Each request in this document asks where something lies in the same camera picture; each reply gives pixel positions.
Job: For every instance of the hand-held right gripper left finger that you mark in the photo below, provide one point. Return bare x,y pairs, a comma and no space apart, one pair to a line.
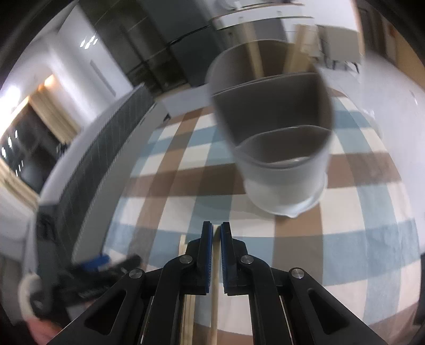
207,255

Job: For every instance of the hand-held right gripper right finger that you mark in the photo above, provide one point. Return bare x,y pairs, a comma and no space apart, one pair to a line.
225,255

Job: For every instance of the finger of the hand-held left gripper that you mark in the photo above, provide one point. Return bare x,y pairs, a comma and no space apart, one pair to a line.
96,262
129,263

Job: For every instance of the bundle of pale chopsticks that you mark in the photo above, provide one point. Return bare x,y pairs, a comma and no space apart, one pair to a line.
182,245

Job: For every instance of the pale wooden chopstick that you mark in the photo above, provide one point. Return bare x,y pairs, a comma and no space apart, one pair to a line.
294,56
215,298
255,59

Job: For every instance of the grey utensil holder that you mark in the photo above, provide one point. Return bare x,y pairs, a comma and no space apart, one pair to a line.
282,179

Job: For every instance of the checked tablecloth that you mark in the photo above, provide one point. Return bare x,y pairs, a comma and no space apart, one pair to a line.
298,248

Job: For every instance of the grey bed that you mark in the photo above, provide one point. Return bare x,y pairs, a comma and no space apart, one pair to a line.
99,142

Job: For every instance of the beige curtain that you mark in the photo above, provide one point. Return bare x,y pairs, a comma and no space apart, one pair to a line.
56,116

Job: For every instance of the dark grey fridge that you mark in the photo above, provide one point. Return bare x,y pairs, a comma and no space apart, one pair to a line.
192,59

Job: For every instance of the white wardrobe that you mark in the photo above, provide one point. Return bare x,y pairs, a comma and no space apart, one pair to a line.
76,49

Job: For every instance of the dark glass cabinet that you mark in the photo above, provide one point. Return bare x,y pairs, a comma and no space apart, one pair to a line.
146,49

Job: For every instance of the white dressing table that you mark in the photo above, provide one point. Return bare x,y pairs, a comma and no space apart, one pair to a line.
265,23

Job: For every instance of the grey nightstand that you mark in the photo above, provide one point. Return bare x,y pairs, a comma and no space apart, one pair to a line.
342,43

